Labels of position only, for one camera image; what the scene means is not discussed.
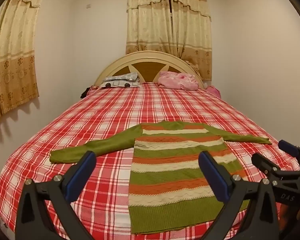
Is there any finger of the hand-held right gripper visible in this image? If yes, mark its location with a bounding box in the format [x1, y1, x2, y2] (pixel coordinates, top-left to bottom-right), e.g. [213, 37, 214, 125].
[251, 152, 300, 181]
[278, 140, 300, 173]

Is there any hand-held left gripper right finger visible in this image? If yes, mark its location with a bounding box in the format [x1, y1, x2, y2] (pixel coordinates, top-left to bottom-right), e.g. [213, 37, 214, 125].
[199, 151, 281, 240]

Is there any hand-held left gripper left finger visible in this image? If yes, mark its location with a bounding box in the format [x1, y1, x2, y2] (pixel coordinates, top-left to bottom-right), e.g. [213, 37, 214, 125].
[15, 151, 97, 240]

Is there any green orange striped knit sweater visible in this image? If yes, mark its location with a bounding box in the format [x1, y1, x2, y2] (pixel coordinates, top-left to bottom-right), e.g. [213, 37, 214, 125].
[49, 120, 273, 235]

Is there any red plaid bed sheet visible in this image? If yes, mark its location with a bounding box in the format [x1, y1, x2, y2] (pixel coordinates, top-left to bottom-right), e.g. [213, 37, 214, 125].
[0, 82, 294, 240]

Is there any dark cloth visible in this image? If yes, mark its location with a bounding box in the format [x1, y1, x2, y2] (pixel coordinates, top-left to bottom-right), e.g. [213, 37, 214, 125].
[80, 85, 98, 99]

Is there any pink cloth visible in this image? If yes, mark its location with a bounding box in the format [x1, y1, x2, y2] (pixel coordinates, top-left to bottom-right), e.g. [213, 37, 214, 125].
[205, 85, 222, 99]

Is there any grey patterned pillow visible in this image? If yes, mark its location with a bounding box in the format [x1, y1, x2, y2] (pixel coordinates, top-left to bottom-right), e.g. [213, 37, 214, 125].
[100, 72, 140, 89]

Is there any pink floral pillow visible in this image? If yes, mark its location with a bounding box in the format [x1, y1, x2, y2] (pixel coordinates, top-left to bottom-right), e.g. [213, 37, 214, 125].
[157, 71, 199, 90]

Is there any cream wooden headboard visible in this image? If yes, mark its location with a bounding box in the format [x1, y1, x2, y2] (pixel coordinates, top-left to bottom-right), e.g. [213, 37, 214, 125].
[93, 50, 205, 88]

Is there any beige floral curtain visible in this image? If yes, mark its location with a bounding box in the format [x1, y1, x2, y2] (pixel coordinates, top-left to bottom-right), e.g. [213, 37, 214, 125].
[168, 0, 213, 81]
[125, 0, 172, 55]
[0, 0, 47, 127]

